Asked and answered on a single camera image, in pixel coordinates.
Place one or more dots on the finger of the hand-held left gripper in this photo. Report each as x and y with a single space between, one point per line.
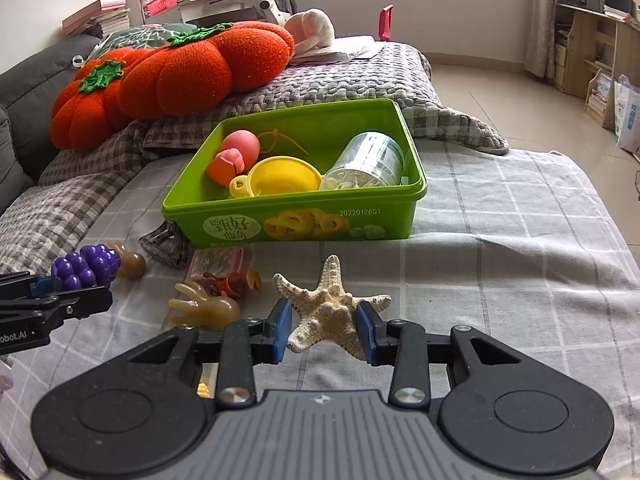
42 286
82 302

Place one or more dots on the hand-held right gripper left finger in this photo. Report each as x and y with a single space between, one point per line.
284 331

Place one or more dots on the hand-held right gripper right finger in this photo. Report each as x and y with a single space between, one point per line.
365 334

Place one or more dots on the purple grape toy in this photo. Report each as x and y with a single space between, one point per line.
87 265

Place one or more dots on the white starfish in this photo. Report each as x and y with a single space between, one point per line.
327 310

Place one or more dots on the orange toy figurine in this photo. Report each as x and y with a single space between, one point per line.
232 284

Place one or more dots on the pink card pack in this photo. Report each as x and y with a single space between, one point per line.
217 260

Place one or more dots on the black patterned hair clip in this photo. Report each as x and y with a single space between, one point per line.
162 245

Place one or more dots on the green plastic box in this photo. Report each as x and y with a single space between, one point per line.
300 210

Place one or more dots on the yellow toy bowl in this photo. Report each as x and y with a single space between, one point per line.
285 175

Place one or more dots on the clear cotton swab jar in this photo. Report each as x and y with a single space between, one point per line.
367 157

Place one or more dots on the pink pig toy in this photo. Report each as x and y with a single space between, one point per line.
237 150

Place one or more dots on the grey checked quilt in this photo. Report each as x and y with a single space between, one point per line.
75 185

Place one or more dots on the grey grid bedsheet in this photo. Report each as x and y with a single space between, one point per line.
500 260

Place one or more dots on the small orange pumpkin cushion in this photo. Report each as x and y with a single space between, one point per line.
85 115

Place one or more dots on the white loop tag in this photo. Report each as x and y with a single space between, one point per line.
77 60

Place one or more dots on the grey pebble-quilted blanket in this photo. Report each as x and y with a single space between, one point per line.
350 85

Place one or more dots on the large orange pumpkin cushion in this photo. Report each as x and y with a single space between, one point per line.
200 75

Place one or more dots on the green patterned pillow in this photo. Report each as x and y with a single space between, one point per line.
130 35

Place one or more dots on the stack of books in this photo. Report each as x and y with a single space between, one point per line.
100 17

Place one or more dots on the white papers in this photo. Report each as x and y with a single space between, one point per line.
350 52

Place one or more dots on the white plush toy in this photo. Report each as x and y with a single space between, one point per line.
312 27

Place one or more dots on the red plastic basket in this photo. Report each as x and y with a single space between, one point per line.
161 5

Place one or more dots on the red upright stand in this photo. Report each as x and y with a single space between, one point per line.
386 22

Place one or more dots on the white paper bag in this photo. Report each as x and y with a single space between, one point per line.
629 115

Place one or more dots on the beige curtain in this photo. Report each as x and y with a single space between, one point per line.
542 15

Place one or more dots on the wooden shelf unit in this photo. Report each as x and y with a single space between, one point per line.
595 50

